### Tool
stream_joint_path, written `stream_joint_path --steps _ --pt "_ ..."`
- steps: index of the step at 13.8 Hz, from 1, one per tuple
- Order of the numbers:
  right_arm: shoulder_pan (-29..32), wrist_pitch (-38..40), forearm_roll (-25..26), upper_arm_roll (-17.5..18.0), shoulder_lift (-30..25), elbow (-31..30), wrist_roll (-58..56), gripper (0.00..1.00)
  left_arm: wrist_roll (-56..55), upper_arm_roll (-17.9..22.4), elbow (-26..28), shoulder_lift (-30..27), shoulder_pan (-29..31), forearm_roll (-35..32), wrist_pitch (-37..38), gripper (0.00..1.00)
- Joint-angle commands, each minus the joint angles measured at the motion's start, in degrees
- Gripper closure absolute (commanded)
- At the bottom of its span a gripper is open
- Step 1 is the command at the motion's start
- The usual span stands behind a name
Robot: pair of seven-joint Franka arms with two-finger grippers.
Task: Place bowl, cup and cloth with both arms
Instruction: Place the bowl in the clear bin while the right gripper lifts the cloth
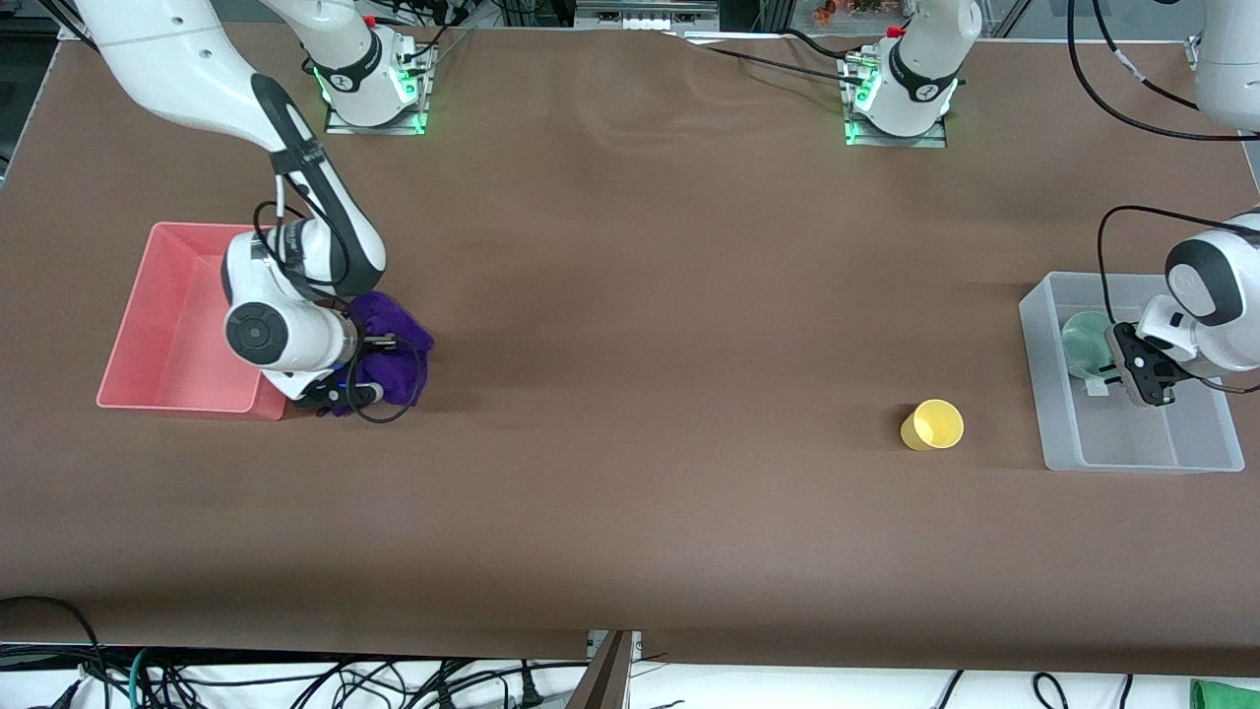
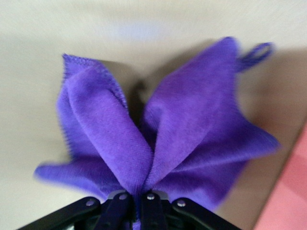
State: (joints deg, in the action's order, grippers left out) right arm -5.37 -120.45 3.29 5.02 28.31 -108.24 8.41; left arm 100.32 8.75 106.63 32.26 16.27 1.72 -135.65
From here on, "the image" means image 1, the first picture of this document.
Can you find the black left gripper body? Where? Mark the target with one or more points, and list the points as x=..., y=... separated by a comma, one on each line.
x=1121, y=345

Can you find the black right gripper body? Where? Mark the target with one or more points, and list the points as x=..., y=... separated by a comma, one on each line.
x=377, y=344

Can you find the purple microfibre cloth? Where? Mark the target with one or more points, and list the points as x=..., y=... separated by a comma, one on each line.
x=394, y=374

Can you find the pale green bowl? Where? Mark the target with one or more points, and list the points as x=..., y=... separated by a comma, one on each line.
x=1085, y=345

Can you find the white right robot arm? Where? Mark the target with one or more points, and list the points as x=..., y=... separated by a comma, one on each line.
x=177, y=69

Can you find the yellow plastic cup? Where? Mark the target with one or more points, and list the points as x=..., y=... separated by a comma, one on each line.
x=933, y=426

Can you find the green cloth scrap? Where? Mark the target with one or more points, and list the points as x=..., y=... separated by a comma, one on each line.
x=1226, y=695

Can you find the white paper label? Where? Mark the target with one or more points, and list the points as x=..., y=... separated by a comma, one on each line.
x=1096, y=388

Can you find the clear plastic bin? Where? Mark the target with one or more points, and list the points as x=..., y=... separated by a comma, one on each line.
x=1132, y=438

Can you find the pink plastic bin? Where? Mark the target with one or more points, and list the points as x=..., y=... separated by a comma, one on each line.
x=167, y=335

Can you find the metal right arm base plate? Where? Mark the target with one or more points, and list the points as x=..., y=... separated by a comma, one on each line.
x=340, y=126

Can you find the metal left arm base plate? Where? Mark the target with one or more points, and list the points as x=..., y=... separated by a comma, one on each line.
x=935, y=140

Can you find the silver aluminium frame rail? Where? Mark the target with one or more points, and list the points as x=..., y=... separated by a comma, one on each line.
x=645, y=12

